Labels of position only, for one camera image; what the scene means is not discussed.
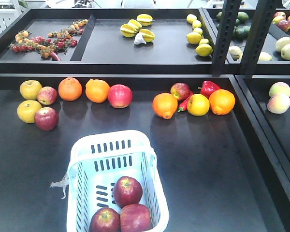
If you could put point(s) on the dark red apple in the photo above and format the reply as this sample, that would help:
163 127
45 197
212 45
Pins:
180 91
46 118
127 190

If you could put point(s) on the orange left front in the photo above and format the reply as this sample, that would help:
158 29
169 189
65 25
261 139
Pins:
165 105

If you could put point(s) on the red chili pepper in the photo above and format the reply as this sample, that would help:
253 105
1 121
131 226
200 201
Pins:
183 105

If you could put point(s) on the orange far left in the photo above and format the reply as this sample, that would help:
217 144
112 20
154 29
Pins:
97 90

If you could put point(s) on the yellow round fruit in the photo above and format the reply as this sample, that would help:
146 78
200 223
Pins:
198 105

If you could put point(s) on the red bell pepper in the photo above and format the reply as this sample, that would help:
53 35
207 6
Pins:
208 87

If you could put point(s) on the white garlic bulb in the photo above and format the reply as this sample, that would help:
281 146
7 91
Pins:
139 39

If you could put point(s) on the bright orange right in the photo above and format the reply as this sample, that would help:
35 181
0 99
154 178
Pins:
221 102

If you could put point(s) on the yellow starfruit rear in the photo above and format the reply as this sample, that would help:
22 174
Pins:
145 19

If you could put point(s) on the small red apple rear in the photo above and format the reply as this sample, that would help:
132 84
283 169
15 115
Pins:
47 96

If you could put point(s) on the yellow apple front left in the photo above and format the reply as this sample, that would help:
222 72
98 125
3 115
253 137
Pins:
27 109

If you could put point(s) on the yellow apple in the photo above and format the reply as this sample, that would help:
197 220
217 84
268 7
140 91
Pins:
29 89
27 109

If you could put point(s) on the yellow apple rear left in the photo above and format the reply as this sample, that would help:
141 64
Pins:
29 89

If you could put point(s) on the pale peach front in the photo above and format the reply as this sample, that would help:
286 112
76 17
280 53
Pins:
278 103

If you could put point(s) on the pale peach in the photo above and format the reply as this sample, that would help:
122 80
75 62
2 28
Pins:
278 103
279 87

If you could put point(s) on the pale peach rear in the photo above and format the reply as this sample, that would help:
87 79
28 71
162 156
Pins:
279 87

